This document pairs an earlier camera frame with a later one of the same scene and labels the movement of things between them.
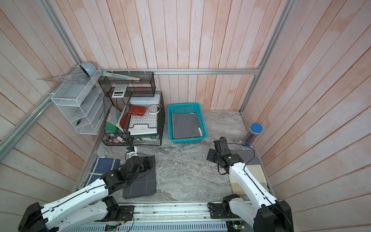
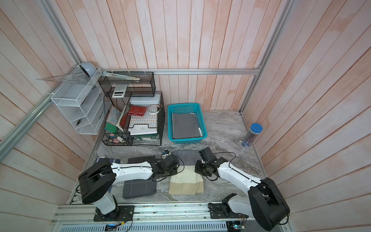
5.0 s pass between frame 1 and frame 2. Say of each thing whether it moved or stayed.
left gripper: moved
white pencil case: stayed
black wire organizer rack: stayed
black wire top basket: stayed
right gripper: moved
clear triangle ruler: stayed
